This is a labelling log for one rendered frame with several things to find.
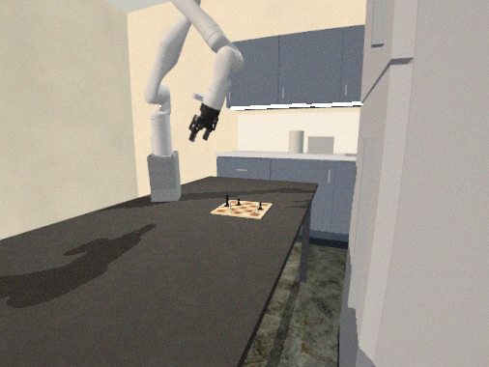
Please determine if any brown and cream chessboard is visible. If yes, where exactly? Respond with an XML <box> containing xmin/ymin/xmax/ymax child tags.
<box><xmin>211</xmin><ymin>200</ymin><xmax>273</xmax><ymax>219</ymax></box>

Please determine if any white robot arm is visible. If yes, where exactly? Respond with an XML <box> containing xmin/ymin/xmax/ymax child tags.
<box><xmin>144</xmin><ymin>0</ymin><xmax>244</xmax><ymax>155</ymax></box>

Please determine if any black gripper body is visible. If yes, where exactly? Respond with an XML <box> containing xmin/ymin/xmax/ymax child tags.
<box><xmin>199</xmin><ymin>102</ymin><xmax>221</xmax><ymax>128</ymax></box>

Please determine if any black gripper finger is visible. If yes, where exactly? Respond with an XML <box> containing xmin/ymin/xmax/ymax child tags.
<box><xmin>188</xmin><ymin>114</ymin><xmax>209</xmax><ymax>143</ymax></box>
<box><xmin>202</xmin><ymin>118</ymin><xmax>218</xmax><ymax>141</ymax></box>

